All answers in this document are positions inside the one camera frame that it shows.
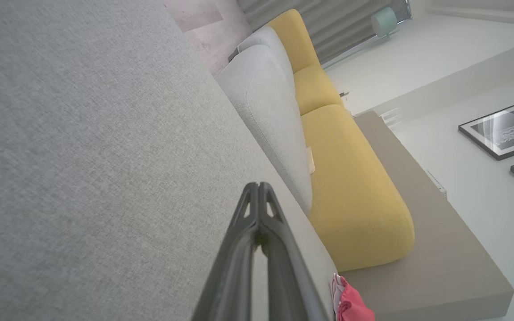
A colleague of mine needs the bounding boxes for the large black framed picture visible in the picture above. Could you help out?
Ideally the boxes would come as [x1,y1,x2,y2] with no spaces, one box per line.
[458,95,514,161]

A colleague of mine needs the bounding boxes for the long yellow sofa back cushion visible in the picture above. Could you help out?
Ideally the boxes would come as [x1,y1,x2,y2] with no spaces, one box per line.
[301,104,415,272]

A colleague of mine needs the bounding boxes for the grey couch cushion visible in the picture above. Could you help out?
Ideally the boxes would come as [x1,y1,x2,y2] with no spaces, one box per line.
[0,0,338,321]

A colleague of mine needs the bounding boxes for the grey pleated curtain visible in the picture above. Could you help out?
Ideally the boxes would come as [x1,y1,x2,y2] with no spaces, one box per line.
[237,0,411,65]

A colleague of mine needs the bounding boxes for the mint green floor lamp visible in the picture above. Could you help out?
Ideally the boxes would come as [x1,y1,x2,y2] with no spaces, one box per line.
[371,7,398,38]

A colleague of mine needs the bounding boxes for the beige wooden panel behind sofa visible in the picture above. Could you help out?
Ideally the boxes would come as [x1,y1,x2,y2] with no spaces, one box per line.
[340,111,514,321]

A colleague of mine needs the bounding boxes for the small yellow sofa back cushion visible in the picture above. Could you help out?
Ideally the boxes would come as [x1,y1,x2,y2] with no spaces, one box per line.
[267,9,321,74]
[294,66,344,116]

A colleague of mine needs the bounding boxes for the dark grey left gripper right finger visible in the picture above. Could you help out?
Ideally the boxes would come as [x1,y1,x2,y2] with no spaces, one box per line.
[257,182,331,321]

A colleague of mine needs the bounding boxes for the white flat device on panel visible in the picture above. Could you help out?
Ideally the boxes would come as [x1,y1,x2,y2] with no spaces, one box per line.
[427,170,448,199]

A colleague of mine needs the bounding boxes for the long grey sofa seat cushion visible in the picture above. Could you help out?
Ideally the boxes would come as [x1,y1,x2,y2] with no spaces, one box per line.
[216,44,313,217]

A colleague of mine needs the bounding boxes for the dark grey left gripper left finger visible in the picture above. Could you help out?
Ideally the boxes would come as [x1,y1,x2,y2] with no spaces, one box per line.
[192,182,260,321]

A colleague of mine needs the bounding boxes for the red shorts with white band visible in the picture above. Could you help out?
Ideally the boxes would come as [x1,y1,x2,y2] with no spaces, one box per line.
[331,273,376,321]

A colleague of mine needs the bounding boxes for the short grey sofa seat cushion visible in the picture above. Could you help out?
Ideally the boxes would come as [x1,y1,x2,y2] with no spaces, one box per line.
[238,25,295,94]

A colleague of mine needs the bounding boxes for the white slatted object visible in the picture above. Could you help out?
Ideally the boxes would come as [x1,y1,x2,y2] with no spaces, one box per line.
[380,107,402,128]

